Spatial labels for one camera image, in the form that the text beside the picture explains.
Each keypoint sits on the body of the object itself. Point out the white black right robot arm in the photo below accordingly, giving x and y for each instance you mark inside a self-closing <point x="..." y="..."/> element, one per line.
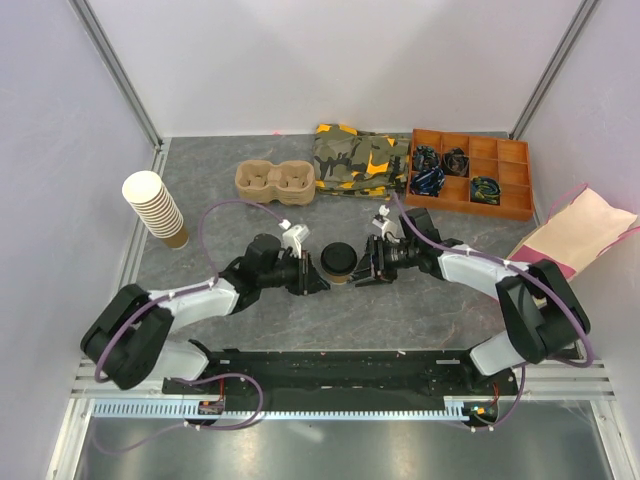
<point x="541" y="313"/>

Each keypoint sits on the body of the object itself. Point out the dark patterned rolled tie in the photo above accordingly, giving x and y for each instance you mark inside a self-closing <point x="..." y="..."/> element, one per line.
<point x="455" y="162"/>

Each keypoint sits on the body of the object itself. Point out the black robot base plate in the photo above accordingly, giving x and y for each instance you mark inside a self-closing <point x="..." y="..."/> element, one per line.
<point x="347" y="380"/>

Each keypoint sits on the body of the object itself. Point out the yellow blue rolled tie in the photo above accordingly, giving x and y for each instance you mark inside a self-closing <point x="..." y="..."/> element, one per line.
<point x="485" y="190"/>

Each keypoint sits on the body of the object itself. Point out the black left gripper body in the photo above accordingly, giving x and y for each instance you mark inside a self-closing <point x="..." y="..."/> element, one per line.
<point x="301" y="271"/>

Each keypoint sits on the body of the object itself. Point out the black plastic cup lid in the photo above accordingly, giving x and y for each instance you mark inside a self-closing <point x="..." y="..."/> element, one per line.
<point x="338" y="258"/>

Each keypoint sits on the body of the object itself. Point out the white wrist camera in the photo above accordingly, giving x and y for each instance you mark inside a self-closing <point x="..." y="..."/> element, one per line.
<point x="388" y="229"/>
<point x="293" y="236"/>

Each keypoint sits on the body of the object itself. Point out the brown pulp cup carrier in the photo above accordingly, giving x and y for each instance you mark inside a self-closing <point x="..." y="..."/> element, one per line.
<point x="289" y="183"/>

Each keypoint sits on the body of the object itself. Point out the beige pink paper bag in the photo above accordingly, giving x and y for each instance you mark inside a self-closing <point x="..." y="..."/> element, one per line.
<point x="580" y="227"/>

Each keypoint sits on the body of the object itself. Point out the blue striped rolled tie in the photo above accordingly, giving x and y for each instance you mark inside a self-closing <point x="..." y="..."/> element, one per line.
<point x="428" y="182"/>

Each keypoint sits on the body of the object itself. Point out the brown paper coffee cup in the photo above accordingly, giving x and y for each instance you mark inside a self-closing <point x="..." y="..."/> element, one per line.
<point x="338" y="278"/>

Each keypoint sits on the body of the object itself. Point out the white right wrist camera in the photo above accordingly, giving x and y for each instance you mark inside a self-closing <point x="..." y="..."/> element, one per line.
<point x="388" y="229"/>

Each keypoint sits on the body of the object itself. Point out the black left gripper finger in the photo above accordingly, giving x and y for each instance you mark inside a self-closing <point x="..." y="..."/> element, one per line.
<point x="313" y="279"/>
<point x="313" y="290"/>

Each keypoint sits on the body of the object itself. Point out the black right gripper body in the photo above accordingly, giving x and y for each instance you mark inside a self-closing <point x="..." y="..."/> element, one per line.
<point x="386" y="271"/>

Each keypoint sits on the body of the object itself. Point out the camouflage folded cloth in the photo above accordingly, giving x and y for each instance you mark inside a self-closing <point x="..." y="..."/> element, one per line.
<point x="351" y="162"/>

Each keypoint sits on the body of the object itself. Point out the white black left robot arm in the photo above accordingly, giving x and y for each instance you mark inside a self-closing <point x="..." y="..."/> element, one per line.
<point x="129" y="343"/>

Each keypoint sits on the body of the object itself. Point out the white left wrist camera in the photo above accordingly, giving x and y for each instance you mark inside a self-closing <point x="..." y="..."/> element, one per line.
<point x="293" y="236"/>

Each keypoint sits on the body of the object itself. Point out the stack of paper cups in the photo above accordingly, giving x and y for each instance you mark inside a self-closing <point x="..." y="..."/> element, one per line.
<point x="147" y="194"/>

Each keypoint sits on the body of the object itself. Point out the orange wooden divided tray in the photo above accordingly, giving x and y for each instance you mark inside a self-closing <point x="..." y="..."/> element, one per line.
<point x="505" y="161"/>

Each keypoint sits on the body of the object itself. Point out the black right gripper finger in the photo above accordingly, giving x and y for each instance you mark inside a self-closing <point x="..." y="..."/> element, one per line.
<point x="369" y="279"/>
<point x="365" y="266"/>

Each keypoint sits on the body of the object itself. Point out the dark blue rolled tie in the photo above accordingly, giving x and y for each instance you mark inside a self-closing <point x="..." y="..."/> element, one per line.
<point x="425" y="158"/>

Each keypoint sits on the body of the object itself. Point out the slotted grey cable duct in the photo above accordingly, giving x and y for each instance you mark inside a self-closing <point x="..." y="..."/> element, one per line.
<point x="202" y="410"/>

